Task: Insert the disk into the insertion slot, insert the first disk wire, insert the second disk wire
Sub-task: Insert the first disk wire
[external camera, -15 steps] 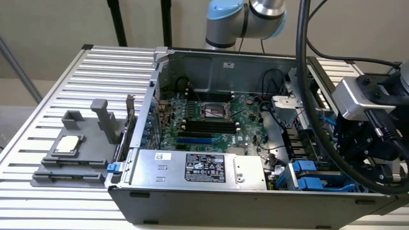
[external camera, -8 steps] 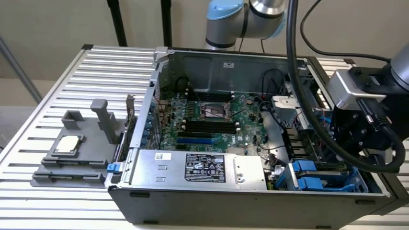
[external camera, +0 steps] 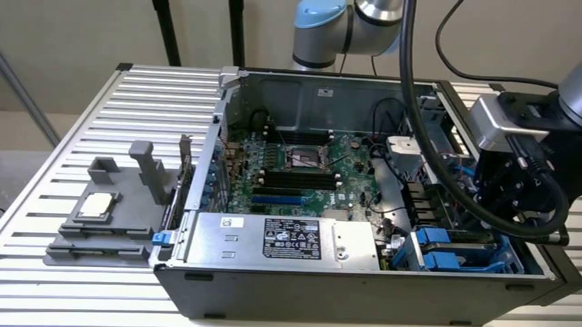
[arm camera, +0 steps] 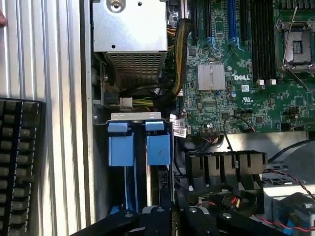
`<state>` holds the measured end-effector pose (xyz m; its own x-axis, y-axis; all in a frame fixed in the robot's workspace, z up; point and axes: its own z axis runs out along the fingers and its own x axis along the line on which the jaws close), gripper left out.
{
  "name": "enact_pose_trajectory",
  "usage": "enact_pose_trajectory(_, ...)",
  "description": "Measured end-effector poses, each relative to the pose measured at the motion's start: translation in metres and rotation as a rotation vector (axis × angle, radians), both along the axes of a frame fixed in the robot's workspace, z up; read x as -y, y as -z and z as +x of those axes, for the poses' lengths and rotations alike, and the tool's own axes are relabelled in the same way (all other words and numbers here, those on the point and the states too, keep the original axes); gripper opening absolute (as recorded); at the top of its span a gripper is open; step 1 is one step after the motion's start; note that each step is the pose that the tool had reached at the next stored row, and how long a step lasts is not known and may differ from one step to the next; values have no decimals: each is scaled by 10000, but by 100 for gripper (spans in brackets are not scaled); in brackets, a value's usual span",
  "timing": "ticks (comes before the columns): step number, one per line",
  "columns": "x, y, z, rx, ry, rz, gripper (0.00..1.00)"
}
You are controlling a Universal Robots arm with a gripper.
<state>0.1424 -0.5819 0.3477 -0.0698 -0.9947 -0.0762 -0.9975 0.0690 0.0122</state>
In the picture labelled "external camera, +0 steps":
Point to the blue case latch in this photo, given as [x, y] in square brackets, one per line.
[163, 238]

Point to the black expansion slot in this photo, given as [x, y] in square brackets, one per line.
[276, 191]
[272, 208]

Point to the blue expansion slot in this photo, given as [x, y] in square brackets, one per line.
[276, 200]

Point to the silver CPU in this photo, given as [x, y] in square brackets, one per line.
[99, 203]

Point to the black RAM slot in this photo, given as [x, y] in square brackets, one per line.
[297, 134]
[301, 176]
[297, 138]
[301, 172]
[297, 131]
[301, 181]
[301, 185]

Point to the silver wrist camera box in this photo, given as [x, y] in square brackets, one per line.
[488, 119]

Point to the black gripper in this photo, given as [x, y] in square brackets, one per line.
[499, 177]

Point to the silver drive cage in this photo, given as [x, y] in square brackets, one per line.
[443, 119]

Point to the silver metal bracket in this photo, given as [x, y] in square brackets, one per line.
[400, 151]

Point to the blue disk bay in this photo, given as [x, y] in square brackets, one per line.
[438, 248]

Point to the graphics card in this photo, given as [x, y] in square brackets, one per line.
[184, 177]

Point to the black open PC case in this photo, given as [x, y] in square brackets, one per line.
[317, 293]

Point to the black stand pole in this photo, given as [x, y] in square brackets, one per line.
[168, 34]
[237, 34]

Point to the silver power supply unit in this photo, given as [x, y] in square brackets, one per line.
[249, 245]

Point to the grey metal pole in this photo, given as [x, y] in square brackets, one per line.
[26, 98]

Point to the grey parts rack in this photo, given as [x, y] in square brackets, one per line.
[131, 204]

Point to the CPU socket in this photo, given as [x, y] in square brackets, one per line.
[303, 157]

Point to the green motherboard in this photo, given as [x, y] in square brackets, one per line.
[350, 170]

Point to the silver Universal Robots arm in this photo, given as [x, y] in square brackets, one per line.
[317, 34]

